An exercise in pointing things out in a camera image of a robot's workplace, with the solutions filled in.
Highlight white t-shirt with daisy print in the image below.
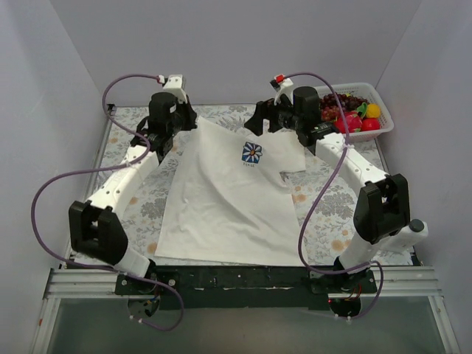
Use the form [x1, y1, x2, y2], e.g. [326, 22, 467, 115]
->
[156, 118, 306, 266]

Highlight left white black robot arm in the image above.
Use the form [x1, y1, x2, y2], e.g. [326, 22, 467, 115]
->
[69, 91, 197, 295]

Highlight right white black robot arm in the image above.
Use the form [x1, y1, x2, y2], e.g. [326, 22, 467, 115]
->
[244, 86, 411, 294]

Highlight dark red toy grapes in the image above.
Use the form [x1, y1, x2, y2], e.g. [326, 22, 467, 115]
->
[320, 93, 368, 122]

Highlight pink toy dragon fruit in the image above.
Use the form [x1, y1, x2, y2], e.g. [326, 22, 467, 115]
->
[334, 111, 362, 133]

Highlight white plastic fruit basket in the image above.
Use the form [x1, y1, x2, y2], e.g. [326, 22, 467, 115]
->
[316, 83, 394, 142]

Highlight red toy apple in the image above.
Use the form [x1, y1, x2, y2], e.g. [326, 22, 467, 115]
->
[361, 118, 381, 132]

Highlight yellow orange toy fruit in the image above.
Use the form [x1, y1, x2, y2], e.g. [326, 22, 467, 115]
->
[365, 103, 381, 119]

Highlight floral patterned table mat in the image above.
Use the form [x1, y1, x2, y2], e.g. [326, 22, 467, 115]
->
[73, 104, 412, 267]

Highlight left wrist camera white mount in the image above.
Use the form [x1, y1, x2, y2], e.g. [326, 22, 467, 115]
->
[156, 74, 188, 104]

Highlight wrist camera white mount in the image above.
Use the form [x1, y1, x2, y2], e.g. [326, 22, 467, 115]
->
[156, 74, 188, 104]
[270, 74, 294, 105]

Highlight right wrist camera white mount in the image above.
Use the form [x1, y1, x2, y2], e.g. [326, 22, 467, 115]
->
[270, 74, 294, 105]

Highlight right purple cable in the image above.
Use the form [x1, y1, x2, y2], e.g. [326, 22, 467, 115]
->
[297, 72, 384, 320]

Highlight purple cable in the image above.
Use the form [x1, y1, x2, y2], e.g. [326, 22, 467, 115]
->
[297, 72, 384, 320]
[31, 74, 185, 331]

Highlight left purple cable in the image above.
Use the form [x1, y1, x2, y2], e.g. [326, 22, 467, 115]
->
[31, 74, 185, 331]

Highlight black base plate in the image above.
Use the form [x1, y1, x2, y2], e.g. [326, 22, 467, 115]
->
[114, 265, 377, 310]

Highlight aluminium frame rail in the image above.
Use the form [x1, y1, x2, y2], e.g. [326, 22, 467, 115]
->
[43, 268, 122, 299]

